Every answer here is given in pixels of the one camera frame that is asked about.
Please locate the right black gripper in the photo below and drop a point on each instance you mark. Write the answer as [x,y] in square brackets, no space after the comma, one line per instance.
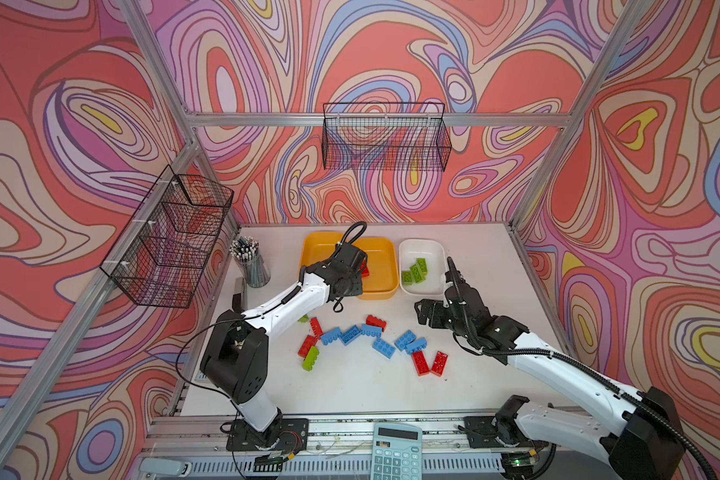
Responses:
[436,309]

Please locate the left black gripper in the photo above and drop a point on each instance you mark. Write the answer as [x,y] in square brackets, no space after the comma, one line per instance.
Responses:
[359,284]

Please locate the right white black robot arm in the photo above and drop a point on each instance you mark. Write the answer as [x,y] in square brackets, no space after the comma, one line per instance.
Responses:
[637,433]

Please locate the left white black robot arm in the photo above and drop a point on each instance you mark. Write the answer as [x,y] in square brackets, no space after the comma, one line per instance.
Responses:
[236,356]

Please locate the left yellow plastic bin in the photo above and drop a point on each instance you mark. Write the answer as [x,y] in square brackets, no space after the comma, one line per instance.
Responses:
[318,246]

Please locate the yellow plastic bin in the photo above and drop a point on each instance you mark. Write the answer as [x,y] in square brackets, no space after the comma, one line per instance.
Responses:
[318,246]
[383,279]

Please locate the middle yellow plastic bin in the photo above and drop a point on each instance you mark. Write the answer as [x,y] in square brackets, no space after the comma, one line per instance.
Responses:
[383,279]

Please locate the blue lego brick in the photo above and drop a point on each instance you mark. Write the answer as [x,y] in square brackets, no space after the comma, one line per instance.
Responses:
[351,335]
[404,340]
[371,331]
[384,348]
[416,346]
[331,336]

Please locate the white plastic bin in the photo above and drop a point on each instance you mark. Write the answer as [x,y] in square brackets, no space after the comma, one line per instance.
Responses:
[434,284]

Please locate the cup of pencils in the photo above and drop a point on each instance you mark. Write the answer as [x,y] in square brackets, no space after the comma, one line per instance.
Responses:
[246,253]

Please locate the teal desk calculator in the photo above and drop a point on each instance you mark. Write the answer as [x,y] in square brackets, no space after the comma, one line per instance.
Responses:
[396,452]

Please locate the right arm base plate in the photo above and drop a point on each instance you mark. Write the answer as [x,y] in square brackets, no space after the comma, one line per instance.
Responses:
[486,432]

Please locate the back black wire basket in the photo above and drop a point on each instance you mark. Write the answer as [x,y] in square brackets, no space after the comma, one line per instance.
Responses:
[387,136]

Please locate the black wire basket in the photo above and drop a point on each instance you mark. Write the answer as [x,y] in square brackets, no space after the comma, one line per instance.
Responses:
[176,228]
[387,136]

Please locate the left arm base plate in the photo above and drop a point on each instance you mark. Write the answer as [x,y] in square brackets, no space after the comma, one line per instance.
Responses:
[288,435]

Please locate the left black wire basket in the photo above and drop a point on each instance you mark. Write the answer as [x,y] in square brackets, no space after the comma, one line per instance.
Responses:
[176,228]

